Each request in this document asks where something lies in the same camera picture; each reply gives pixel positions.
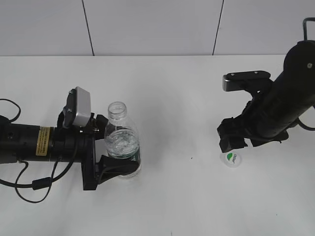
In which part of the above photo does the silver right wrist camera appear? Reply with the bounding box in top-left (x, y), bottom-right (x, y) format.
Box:
top-left (222, 70), bottom-right (272, 93)

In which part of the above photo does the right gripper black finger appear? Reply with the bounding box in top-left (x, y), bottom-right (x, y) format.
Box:
top-left (219, 137), bottom-right (248, 153)

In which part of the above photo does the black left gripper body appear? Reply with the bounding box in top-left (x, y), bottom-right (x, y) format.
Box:
top-left (50, 112), bottom-right (98, 191)

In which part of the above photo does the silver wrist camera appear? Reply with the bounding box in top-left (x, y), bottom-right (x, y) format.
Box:
top-left (63, 87), bottom-right (91, 128)
top-left (222, 70), bottom-right (272, 93)

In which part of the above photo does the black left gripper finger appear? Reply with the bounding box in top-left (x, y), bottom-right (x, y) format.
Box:
top-left (93, 115), bottom-right (108, 140)
top-left (96, 155), bottom-right (139, 185)

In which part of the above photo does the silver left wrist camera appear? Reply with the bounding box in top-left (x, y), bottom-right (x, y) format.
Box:
top-left (63, 87), bottom-right (91, 128)

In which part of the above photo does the clear water bottle green label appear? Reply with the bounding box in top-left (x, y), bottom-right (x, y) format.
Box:
top-left (104, 101), bottom-right (141, 179)

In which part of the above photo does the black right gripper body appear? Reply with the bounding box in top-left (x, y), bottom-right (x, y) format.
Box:
top-left (217, 101), bottom-right (289, 147)

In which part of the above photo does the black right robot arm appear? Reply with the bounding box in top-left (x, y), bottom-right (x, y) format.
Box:
top-left (217, 40), bottom-right (315, 153)

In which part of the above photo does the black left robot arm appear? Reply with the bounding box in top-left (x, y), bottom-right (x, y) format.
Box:
top-left (0, 114), bottom-right (140, 191)

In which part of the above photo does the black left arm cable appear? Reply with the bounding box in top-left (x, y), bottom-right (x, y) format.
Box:
top-left (0, 98), bottom-right (82, 204)

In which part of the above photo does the white bottle cap green logo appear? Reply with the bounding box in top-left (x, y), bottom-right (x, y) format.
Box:
top-left (220, 151), bottom-right (242, 168)

